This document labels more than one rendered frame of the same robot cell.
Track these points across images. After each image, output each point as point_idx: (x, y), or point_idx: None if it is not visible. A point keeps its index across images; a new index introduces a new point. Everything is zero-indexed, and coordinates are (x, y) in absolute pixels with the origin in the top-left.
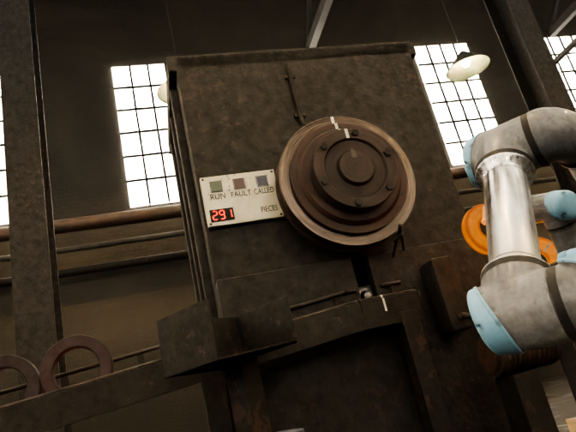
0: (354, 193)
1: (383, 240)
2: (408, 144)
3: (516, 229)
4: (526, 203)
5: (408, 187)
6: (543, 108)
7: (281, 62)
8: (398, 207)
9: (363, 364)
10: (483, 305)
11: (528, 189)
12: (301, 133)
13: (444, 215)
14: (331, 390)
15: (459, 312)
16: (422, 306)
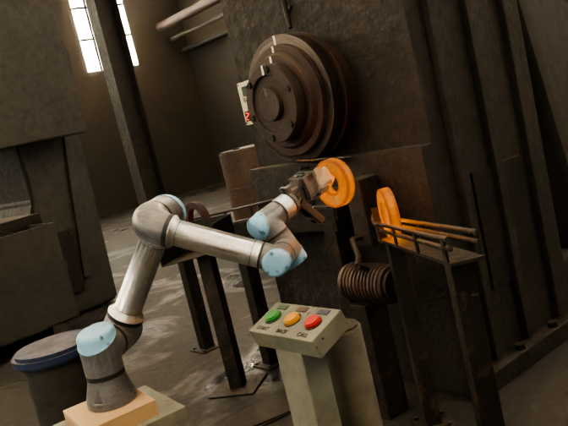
0: (273, 128)
1: (330, 151)
2: (374, 26)
3: (120, 291)
4: (132, 273)
5: (328, 108)
6: (135, 210)
7: None
8: (316, 133)
9: (327, 247)
10: None
11: (140, 261)
12: (256, 57)
13: (403, 113)
14: (311, 259)
15: (361, 232)
16: (338, 221)
